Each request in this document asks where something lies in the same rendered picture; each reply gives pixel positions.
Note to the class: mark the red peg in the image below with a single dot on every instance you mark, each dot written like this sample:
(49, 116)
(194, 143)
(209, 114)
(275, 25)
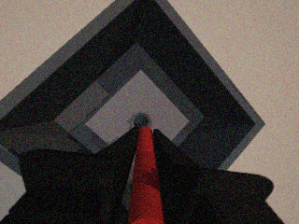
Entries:
(146, 205)

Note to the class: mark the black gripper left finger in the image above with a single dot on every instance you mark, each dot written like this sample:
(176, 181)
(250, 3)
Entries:
(105, 172)

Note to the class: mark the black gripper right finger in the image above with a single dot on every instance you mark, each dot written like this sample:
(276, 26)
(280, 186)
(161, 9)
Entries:
(183, 181)

